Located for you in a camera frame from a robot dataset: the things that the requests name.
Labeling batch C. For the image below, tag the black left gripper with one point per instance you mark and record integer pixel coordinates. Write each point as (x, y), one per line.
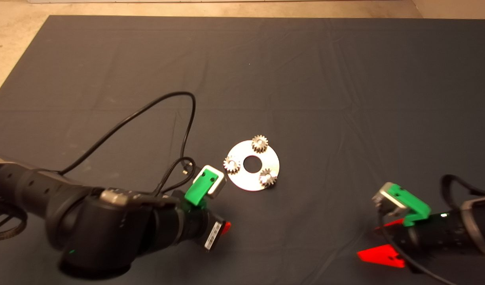
(201, 231)

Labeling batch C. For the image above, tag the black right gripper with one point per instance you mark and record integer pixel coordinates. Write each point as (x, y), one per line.
(408, 243)

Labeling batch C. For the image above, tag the steel planetary gear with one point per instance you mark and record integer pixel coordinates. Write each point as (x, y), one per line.
(259, 143)
(267, 179)
(232, 164)

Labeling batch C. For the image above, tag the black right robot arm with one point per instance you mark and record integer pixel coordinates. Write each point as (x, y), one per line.
(464, 233)

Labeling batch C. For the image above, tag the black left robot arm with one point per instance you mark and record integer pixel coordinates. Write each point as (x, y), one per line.
(88, 225)

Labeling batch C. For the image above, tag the round metal carrier plate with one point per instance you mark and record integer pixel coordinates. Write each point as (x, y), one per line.
(246, 182)

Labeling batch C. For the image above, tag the dark grey table cloth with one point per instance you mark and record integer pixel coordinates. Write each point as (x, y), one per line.
(305, 79)

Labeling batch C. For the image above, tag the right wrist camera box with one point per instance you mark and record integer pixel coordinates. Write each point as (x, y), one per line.
(383, 198)

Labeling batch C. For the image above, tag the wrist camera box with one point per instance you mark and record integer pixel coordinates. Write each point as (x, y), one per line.
(383, 198)
(218, 186)

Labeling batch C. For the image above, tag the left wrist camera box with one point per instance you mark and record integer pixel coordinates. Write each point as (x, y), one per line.
(218, 186)

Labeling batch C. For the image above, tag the green right camera mount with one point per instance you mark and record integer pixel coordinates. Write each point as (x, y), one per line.
(414, 204)

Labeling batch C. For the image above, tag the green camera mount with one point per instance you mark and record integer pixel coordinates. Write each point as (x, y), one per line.
(414, 204)
(199, 190)

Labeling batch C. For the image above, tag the green left camera mount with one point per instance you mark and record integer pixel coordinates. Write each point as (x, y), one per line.
(199, 190)

